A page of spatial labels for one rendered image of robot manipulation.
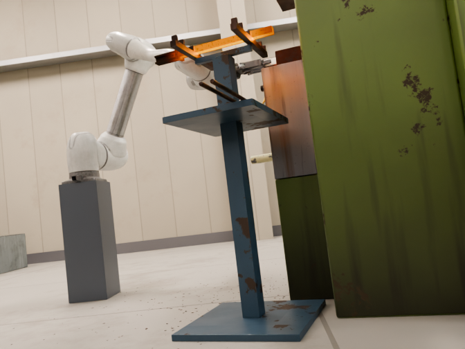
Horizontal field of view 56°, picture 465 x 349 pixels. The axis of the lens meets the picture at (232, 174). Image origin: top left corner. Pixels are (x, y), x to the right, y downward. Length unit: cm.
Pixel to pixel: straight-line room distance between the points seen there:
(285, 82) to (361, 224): 66
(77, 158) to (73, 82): 333
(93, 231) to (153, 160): 292
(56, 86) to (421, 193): 489
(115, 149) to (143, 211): 271
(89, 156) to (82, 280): 63
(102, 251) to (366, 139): 145
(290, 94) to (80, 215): 123
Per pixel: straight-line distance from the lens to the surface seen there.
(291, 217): 170
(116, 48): 240
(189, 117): 134
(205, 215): 502
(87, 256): 235
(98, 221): 231
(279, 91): 175
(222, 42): 156
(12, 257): 512
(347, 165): 141
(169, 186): 510
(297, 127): 171
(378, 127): 141
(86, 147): 240
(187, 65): 191
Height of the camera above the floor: 38
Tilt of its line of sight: 4 degrees up
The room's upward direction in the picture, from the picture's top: 7 degrees counter-clockwise
